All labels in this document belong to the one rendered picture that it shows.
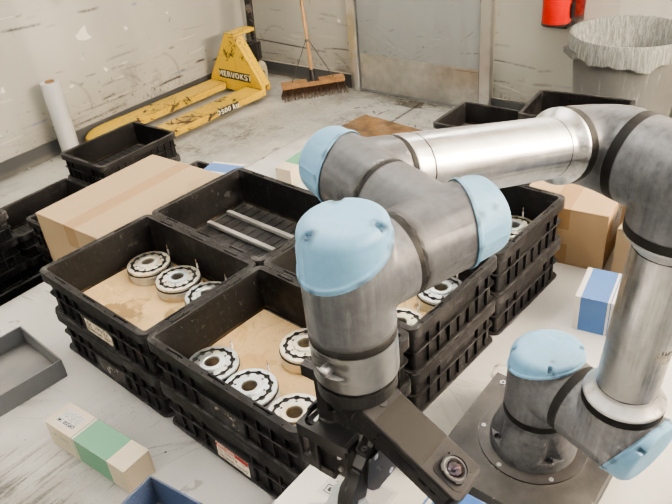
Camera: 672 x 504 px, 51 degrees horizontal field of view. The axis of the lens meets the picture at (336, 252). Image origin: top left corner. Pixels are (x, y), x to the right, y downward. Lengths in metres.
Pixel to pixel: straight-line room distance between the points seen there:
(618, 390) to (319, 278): 0.63
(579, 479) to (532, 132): 0.67
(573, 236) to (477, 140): 1.08
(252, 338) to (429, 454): 0.87
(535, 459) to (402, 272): 0.77
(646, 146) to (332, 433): 0.49
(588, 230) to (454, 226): 1.24
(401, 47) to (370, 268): 4.33
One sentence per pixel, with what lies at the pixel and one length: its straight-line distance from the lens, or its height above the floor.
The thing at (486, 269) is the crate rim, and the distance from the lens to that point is 1.42.
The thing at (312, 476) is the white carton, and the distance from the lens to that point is 0.77.
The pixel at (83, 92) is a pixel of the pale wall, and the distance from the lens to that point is 4.91.
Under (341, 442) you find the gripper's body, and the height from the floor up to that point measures 1.25.
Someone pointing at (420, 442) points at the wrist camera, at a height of 1.27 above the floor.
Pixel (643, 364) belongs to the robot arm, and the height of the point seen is 1.07.
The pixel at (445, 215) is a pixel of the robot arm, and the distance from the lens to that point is 0.57.
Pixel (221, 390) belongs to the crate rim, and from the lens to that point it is 1.20.
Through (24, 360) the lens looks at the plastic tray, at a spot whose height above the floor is 0.70.
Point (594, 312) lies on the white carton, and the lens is 1.62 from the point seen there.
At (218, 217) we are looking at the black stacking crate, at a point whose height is 0.83.
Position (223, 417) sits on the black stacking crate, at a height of 0.84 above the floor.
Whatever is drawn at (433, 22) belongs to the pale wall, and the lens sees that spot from 4.63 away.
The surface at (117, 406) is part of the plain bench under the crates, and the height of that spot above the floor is 0.70.
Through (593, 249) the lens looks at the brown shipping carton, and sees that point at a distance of 1.82.
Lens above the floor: 1.73
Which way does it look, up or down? 33 degrees down
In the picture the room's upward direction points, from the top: 6 degrees counter-clockwise
